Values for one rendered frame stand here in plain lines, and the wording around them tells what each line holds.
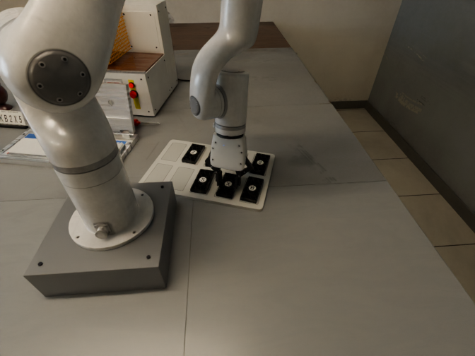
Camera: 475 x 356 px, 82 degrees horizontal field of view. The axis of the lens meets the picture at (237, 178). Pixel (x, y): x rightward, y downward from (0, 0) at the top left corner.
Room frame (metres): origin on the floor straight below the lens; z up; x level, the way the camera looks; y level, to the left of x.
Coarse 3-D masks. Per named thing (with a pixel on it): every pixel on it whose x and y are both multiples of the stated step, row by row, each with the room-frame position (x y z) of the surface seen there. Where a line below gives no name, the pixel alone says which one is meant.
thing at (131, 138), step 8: (24, 136) 0.87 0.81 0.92; (120, 136) 0.87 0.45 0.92; (128, 136) 0.86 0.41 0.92; (136, 136) 0.87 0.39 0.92; (8, 144) 0.81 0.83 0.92; (128, 144) 0.82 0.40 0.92; (0, 152) 0.77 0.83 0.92; (128, 152) 0.79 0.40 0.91; (0, 160) 0.73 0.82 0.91; (8, 160) 0.73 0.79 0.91; (16, 160) 0.73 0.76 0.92; (24, 160) 0.72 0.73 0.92; (32, 160) 0.72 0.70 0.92; (40, 160) 0.72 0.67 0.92; (48, 160) 0.72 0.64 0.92
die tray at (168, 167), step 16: (176, 144) 0.83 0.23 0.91; (160, 160) 0.74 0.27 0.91; (176, 160) 0.74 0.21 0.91; (272, 160) 0.74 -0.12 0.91; (144, 176) 0.65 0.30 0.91; (160, 176) 0.65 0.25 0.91; (176, 176) 0.65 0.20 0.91; (192, 176) 0.65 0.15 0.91; (256, 176) 0.65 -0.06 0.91; (176, 192) 0.58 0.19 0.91; (192, 192) 0.58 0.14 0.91; (208, 192) 0.58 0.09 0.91; (240, 192) 0.58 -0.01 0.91; (256, 208) 0.52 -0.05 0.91
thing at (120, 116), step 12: (108, 84) 0.91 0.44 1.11; (120, 84) 0.90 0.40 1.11; (96, 96) 0.91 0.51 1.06; (108, 96) 0.91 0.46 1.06; (120, 96) 0.90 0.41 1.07; (108, 108) 0.90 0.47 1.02; (120, 108) 0.89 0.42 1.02; (24, 120) 0.92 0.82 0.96; (108, 120) 0.88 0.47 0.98; (120, 120) 0.87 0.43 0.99; (132, 120) 0.88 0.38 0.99; (132, 132) 0.86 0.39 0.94
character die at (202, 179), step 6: (198, 174) 0.65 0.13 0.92; (204, 174) 0.65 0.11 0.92; (210, 174) 0.65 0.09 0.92; (198, 180) 0.62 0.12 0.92; (204, 180) 0.62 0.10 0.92; (210, 180) 0.62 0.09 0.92; (192, 186) 0.59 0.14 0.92; (198, 186) 0.59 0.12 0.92; (204, 186) 0.59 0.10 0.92; (198, 192) 0.58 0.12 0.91; (204, 192) 0.57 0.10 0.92
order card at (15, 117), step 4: (0, 112) 0.99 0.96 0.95; (4, 112) 0.99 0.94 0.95; (8, 112) 0.99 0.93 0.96; (12, 112) 0.99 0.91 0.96; (16, 112) 0.99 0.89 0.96; (20, 112) 0.98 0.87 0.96; (0, 116) 0.99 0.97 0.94; (4, 116) 0.99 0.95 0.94; (8, 116) 0.98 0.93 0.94; (12, 116) 0.98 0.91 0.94; (16, 116) 0.98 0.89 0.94; (20, 116) 0.98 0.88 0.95; (0, 120) 0.98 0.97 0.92; (4, 120) 0.98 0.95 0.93; (8, 120) 0.98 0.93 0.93; (12, 120) 0.98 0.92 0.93; (16, 120) 0.97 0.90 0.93; (20, 120) 0.97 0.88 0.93; (16, 124) 0.97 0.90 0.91; (20, 124) 0.96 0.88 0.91; (24, 124) 0.96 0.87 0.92
